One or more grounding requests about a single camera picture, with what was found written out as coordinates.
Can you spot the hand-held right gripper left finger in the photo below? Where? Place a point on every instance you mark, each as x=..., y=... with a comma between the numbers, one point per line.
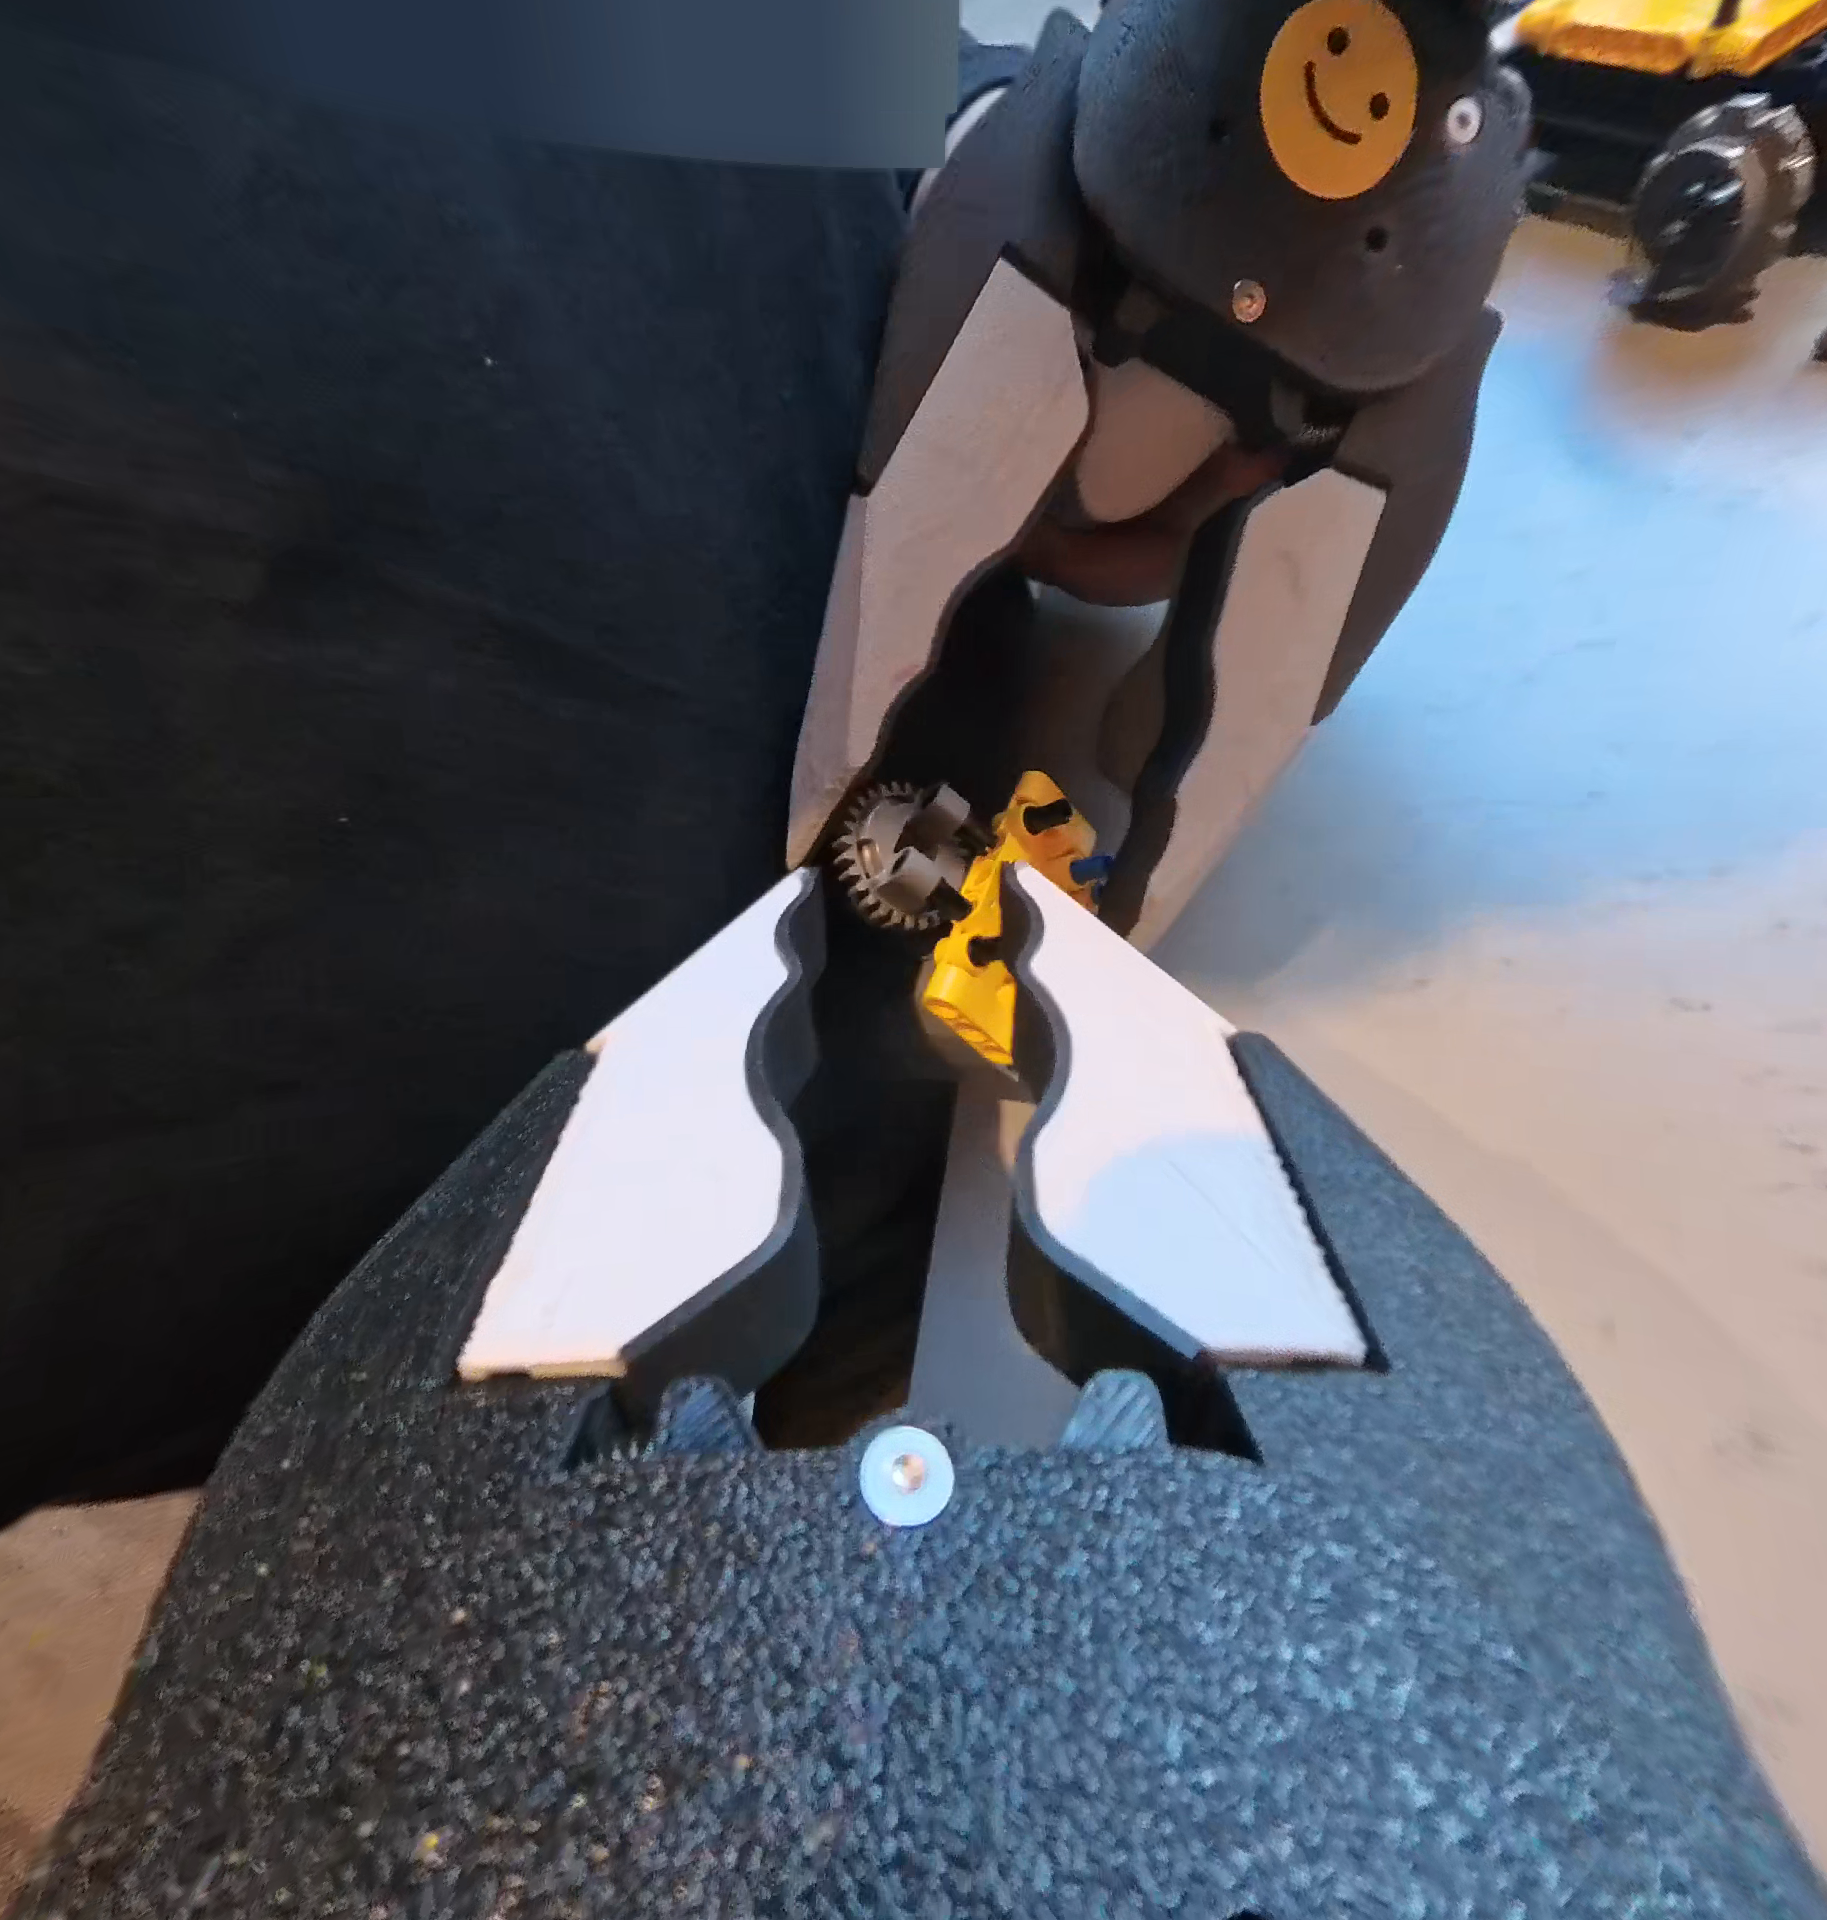
x=659, y=1184

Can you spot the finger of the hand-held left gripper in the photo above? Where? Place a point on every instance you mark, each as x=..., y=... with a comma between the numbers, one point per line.
x=929, y=495
x=1259, y=660

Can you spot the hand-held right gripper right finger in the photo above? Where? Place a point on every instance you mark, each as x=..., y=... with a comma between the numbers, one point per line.
x=1185, y=1184

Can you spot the yellow grey gear brick assembly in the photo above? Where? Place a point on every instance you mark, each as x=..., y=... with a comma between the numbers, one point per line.
x=975, y=991

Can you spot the grey desk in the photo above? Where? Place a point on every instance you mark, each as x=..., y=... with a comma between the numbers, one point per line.
x=1604, y=901

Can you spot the person's left hand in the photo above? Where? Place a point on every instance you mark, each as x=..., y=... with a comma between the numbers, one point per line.
x=1125, y=563

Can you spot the yellow toy vehicle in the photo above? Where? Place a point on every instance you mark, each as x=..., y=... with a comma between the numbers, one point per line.
x=1678, y=31

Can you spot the person's dark clothing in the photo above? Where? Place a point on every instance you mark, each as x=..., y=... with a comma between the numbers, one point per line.
x=329, y=750

